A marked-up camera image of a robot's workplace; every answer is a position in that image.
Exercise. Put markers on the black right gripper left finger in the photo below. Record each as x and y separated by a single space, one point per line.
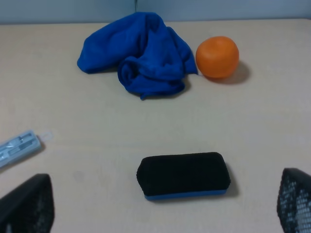
29 208

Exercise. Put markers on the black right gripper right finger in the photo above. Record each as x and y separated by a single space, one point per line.
294 201

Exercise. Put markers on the clear plastic tool case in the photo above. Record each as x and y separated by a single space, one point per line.
22 147

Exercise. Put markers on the black blue board eraser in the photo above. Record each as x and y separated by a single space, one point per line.
183 176

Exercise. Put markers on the orange round fruit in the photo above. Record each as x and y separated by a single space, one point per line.
217 57

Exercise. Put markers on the blue crumpled cloth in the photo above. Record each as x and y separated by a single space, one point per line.
151 58

